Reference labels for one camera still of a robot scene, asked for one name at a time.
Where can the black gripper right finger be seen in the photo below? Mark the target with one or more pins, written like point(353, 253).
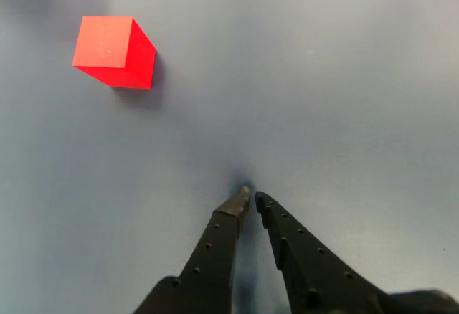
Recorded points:
point(315, 274)

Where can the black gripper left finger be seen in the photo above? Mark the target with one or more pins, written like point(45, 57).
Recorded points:
point(211, 256)

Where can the red cube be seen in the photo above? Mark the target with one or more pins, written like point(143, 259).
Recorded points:
point(107, 48)

